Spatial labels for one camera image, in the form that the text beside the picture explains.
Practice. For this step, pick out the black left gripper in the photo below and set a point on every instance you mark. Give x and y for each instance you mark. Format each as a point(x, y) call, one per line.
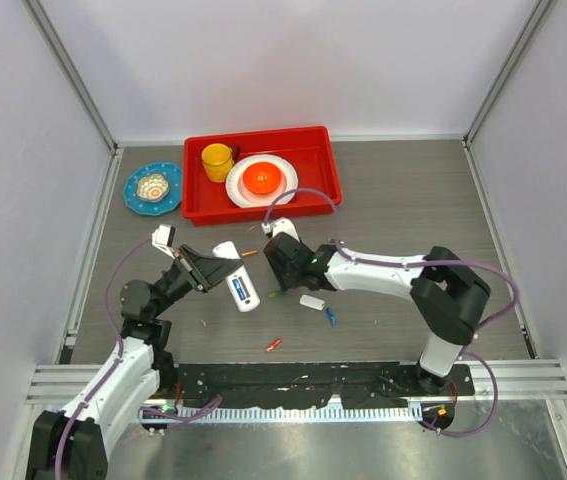
point(203, 272)

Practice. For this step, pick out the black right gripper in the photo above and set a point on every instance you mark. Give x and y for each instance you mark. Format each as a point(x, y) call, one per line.
point(286, 280)

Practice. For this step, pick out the white battery cover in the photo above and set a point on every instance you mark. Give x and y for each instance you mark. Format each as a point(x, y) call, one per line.
point(312, 302)

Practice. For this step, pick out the white air conditioner remote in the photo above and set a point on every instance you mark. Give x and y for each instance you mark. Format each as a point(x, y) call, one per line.
point(227, 250)

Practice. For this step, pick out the blue battery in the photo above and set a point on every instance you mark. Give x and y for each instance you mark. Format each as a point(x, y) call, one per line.
point(237, 283)
point(331, 317)

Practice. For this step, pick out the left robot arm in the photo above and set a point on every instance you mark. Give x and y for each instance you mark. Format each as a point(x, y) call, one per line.
point(76, 442)

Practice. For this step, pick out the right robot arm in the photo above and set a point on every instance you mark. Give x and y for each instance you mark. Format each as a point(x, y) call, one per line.
point(450, 297)

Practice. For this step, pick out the orange battery left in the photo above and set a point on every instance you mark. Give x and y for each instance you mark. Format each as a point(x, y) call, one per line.
point(273, 345)

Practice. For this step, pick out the blue dotted plate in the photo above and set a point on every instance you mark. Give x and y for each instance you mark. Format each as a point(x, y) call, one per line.
point(169, 203)

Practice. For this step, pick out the white plate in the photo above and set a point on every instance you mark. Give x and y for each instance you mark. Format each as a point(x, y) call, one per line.
point(242, 198)

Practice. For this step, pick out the orange bowl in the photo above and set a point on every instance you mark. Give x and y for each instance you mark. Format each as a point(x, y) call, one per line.
point(262, 178)

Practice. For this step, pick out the small patterned bowl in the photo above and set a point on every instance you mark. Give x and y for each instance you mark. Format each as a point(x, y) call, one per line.
point(152, 188)

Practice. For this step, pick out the red plastic tray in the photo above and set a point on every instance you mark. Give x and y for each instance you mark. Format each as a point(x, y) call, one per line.
point(294, 167)

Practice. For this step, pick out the yellow mug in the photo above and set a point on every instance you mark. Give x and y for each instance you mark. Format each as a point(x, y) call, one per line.
point(218, 160)

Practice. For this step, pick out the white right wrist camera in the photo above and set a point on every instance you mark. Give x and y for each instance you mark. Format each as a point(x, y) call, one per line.
point(272, 228)

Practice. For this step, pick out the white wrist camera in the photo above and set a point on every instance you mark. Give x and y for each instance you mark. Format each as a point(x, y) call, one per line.
point(162, 239)
point(272, 228)

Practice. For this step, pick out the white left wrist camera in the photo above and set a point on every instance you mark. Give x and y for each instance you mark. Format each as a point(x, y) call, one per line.
point(162, 239)

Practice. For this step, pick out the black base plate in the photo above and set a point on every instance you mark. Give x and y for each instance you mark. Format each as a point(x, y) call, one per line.
point(303, 386)

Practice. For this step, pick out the white cable duct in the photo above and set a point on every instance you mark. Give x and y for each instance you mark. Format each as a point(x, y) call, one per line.
point(333, 413)

